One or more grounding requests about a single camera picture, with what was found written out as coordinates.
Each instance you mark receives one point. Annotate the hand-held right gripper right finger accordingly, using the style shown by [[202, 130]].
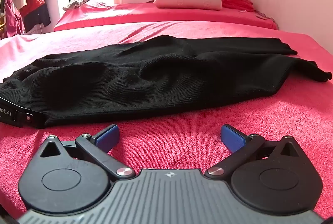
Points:
[[231, 136]]

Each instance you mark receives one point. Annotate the black pants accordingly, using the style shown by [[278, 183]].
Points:
[[156, 78]]

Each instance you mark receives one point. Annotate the red folded cloth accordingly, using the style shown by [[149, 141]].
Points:
[[236, 1]]

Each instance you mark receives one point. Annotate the beige crumpled cloth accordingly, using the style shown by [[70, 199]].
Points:
[[75, 3]]

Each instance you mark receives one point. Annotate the yellow wooden furniture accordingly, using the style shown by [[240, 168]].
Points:
[[2, 26]]

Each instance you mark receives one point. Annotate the red bed sheet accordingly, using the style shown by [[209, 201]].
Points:
[[135, 14]]

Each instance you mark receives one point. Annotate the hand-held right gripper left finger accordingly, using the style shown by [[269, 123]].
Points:
[[109, 136]]

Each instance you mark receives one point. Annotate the red towel blanket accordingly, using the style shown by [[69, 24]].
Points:
[[197, 135]]

